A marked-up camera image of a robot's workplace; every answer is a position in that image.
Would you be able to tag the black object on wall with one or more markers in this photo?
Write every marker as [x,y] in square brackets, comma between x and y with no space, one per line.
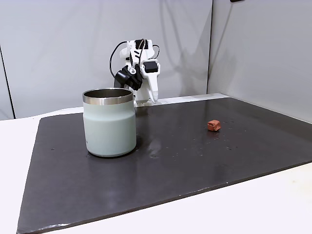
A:
[236,1]

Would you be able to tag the black oval camera box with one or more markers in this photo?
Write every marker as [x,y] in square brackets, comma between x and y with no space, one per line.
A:
[122,78]

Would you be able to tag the pale green steel cup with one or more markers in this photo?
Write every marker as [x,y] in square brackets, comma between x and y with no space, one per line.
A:
[109,126]

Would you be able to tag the red-brown cube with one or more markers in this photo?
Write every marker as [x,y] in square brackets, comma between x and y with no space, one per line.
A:
[214,125]

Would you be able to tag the black table mat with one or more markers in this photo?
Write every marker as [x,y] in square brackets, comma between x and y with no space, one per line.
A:
[146,182]

